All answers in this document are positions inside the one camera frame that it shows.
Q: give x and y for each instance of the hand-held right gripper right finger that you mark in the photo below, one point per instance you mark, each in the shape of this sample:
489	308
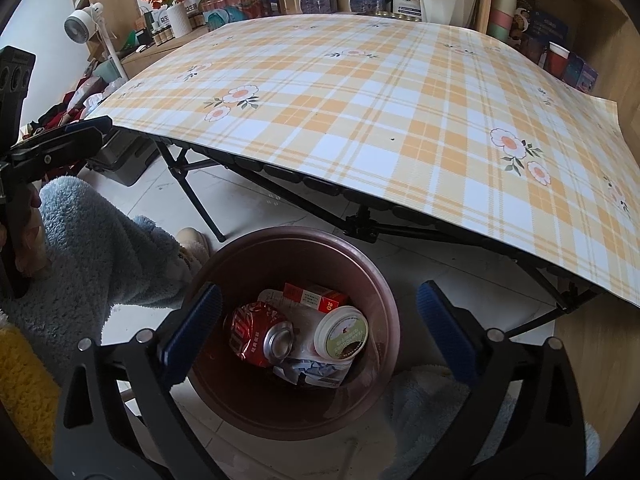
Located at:
445	332

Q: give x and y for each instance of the small brown bottle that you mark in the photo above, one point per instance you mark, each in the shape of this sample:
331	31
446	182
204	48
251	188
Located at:
157	34
168	31

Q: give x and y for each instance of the person's leg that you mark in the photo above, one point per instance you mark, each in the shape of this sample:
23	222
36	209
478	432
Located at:
100	250
415	410

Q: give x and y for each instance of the person's left hand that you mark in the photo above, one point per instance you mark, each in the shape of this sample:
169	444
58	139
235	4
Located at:
32	250

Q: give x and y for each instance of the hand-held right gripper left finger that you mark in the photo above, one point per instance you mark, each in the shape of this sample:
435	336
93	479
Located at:
192	330

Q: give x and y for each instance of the red cup with white rim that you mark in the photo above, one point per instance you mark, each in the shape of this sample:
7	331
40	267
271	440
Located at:
556	62

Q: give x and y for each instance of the stack of pastel cups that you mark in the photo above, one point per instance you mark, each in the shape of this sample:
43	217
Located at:
502	5

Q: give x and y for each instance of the white paper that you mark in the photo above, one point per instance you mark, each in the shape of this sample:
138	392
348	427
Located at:
310	372

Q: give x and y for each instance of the wooden shelf unit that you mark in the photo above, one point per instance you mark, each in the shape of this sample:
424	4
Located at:
600	20

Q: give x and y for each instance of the person's right leg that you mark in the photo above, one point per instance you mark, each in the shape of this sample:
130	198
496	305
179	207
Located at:
415	410

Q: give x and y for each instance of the beige slipper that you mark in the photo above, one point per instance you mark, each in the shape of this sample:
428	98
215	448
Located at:
195	245

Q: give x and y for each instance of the pile of clothes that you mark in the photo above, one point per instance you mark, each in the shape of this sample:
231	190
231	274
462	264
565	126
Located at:
75	97

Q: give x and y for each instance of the tall wooden shelf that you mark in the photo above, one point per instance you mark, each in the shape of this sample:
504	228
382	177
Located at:
115	0

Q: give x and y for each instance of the white round tub green label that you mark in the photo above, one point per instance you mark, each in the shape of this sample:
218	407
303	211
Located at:
342	332

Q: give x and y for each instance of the person's left leg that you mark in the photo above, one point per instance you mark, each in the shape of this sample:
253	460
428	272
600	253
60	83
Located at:
100	250

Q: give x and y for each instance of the brown plastic trash bin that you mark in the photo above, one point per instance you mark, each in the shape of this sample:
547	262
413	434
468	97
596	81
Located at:
250	410

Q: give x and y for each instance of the small blue box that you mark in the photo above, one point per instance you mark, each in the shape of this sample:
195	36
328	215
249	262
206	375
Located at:
582	75

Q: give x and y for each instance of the yellow checked floral tablecloth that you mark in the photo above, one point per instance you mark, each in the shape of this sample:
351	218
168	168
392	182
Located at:
375	110

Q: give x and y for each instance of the black folding table frame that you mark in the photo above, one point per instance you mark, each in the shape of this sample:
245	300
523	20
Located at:
360	225

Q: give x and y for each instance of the teal round tin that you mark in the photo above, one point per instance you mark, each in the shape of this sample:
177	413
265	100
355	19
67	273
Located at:
225	17

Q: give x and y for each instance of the green plastic item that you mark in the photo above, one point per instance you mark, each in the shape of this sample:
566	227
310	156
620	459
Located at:
131	41

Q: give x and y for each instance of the dark blue book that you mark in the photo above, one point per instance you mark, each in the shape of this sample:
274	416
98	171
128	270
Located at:
547	22

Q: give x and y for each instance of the white desk fan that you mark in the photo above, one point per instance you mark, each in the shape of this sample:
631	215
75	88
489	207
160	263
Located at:
80	22

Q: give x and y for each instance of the red cigarette box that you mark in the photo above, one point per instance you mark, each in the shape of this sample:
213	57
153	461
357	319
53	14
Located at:
310	296

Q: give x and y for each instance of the crushed red soda can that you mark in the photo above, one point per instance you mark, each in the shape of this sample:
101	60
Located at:
250	330

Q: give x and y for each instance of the gold metal tray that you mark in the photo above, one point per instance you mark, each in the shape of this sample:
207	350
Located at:
395	15

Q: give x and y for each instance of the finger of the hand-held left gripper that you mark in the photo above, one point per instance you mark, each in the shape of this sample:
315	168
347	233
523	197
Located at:
87	127

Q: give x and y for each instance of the grey plastic storage box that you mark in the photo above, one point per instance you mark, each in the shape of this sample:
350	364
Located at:
125	165

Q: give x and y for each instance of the wooden sideboard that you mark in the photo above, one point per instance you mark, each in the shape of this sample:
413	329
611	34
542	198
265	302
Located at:
150	57

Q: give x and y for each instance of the yellow fluffy garment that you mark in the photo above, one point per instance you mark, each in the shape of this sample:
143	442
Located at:
25	385

